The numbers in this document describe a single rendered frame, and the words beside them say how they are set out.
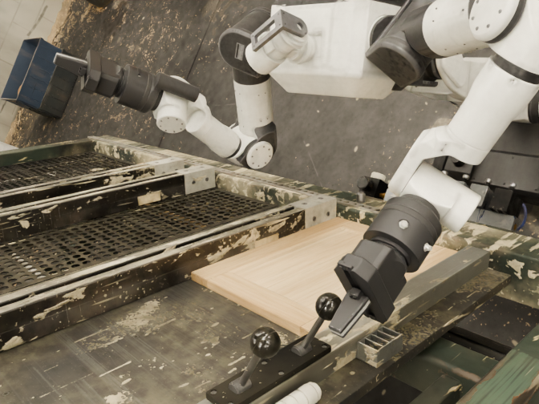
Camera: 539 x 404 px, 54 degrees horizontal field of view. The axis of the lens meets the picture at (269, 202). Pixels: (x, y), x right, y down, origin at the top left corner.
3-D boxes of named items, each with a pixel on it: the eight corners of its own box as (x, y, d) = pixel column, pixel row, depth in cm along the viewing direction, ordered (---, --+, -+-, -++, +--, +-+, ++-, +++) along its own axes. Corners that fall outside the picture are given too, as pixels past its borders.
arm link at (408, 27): (492, 13, 84) (442, 30, 98) (455, -28, 82) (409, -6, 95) (449, 68, 84) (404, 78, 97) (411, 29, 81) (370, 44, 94)
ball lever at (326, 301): (316, 358, 79) (353, 303, 71) (298, 369, 76) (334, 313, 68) (299, 339, 80) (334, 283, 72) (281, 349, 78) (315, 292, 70)
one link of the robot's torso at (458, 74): (466, 62, 168) (387, 23, 135) (523, 63, 156) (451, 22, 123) (456, 110, 170) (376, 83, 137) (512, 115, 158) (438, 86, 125)
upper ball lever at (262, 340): (256, 395, 71) (291, 339, 63) (235, 409, 68) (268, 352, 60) (240, 373, 72) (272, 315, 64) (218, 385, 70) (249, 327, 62)
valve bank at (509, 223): (557, 204, 139) (532, 175, 121) (540, 255, 138) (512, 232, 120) (395, 172, 173) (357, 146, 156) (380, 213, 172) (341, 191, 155)
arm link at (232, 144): (184, 128, 131) (232, 163, 145) (203, 147, 124) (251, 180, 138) (211, 94, 130) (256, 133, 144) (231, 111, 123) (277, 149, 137)
